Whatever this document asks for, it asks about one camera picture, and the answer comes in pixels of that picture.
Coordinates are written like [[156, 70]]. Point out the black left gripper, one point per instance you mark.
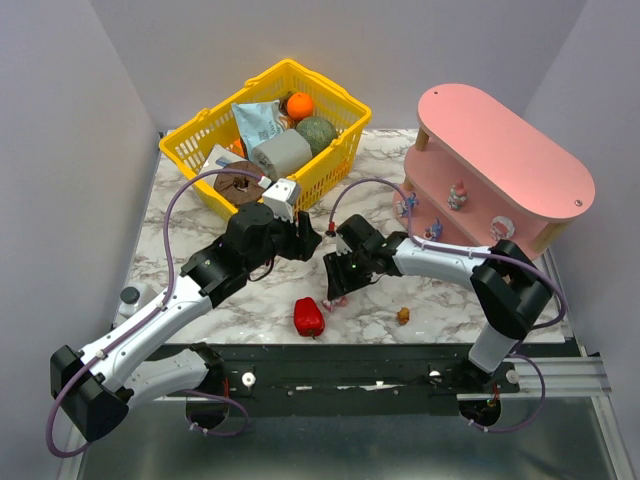
[[296, 239]]

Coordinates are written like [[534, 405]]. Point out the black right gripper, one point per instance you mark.
[[341, 267]]

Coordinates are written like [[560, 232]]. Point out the pink pig toy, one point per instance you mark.
[[331, 305]]

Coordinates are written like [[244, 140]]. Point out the red bell pepper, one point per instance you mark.
[[308, 319]]

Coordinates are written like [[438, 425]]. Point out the pink ring toy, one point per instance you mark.
[[457, 196]]

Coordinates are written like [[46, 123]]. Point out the purple flower toy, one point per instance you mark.
[[502, 228]]

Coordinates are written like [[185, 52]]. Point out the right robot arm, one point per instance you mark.
[[511, 291]]

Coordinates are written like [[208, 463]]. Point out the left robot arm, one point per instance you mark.
[[89, 384]]

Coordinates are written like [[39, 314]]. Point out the pink three-tier shelf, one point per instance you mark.
[[509, 169]]

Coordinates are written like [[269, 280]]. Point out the orange bear toy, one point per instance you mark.
[[403, 316]]

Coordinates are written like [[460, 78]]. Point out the grey paper towel roll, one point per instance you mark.
[[282, 155]]

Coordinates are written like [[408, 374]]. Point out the green melon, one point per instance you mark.
[[318, 132]]

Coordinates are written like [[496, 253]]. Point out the orange fruit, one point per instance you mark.
[[299, 106], [238, 147]]

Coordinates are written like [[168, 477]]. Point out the light blue chips bag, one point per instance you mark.
[[257, 122]]

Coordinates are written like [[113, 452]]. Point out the yellow plastic shopping basket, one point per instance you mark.
[[189, 145]]

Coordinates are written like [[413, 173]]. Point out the white bottle black cap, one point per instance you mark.
[[133, 297]]

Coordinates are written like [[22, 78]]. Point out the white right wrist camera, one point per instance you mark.
[[342, 235]]

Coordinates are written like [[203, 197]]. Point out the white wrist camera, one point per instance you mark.
[[342, 235], [281, 197]]

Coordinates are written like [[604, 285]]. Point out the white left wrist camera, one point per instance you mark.
[[281, 197]]

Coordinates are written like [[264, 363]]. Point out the white package blue handle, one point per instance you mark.
[[219, 158]]

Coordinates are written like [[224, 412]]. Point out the black mounting rail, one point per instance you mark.
[[354, 380]]

